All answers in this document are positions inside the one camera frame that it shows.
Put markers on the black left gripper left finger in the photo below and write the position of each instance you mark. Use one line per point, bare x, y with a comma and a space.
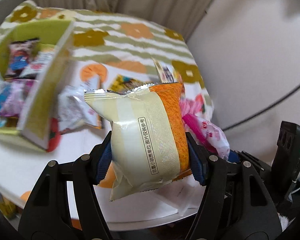
46, 214

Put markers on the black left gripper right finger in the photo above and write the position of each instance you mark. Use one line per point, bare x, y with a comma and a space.
235, 204

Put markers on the pink white candy packet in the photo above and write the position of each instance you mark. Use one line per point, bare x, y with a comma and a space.
207, 134

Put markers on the cream orange snack packet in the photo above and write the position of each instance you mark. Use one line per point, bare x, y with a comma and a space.
148, 141

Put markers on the green cardboard storage box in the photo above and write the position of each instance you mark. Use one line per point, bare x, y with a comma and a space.
33, 127

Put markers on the white patterned snack packet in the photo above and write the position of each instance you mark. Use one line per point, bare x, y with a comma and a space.
72, 110

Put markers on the purple snack packet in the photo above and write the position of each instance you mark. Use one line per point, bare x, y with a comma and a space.
12, 99

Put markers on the yellow comic snack packet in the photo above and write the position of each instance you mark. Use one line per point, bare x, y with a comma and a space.
121, 84

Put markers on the dark red snack bag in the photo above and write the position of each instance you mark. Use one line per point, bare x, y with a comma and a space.
21, 55

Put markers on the floral striped quilt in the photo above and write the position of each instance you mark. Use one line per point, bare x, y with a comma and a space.
122, 41

